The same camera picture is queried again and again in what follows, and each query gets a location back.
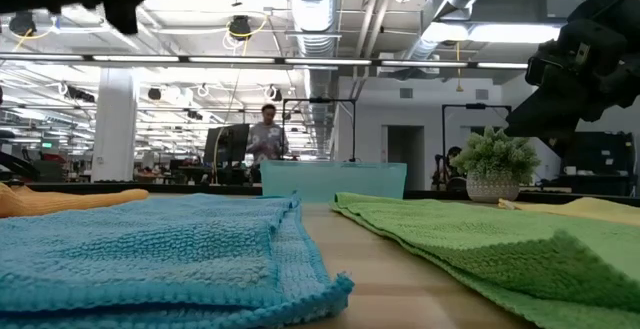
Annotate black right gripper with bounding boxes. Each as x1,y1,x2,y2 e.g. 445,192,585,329
503,18,640,141

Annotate green microfiber towel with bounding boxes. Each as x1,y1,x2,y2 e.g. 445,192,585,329
329,191,640,329

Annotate blue microfiber towel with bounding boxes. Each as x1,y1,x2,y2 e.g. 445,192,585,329
0,191,356,329

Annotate yellow microfiber towel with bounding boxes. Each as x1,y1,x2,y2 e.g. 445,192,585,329
497,196,640,228

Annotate orange microfiber towel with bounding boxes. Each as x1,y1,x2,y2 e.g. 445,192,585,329
0,182,151,219

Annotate teal translucent plastic basket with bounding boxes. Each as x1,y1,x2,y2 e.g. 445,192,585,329
259,159,409,205

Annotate artificial green potted plant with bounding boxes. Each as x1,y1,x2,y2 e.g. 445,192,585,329
450,125,543,205

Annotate black storage cabinet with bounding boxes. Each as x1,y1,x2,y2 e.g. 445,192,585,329
559,130,638,197

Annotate person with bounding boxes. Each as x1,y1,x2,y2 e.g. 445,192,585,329
246,103,290,185
438,145,469,192

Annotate black ceiling dome lamp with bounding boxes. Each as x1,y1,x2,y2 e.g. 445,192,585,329
8,10,38,38

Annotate white building pillar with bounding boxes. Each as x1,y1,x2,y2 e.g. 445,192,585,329
90,66,141,184

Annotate grey door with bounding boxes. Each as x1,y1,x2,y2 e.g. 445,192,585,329
381,124,426,192

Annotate black background computer monitor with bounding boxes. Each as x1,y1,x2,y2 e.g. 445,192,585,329
202,122,251,171

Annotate black background stand frame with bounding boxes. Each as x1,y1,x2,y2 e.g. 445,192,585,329
281,96,358,164
441,102,513,190

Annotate yellow hanging cable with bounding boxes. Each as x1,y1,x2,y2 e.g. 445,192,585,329
453,41,465,94

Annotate black overhead camera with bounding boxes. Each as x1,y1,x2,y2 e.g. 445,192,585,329
227,14,253,42

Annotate black aluminium table frame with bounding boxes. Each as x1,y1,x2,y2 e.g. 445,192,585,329
19,181,640,208

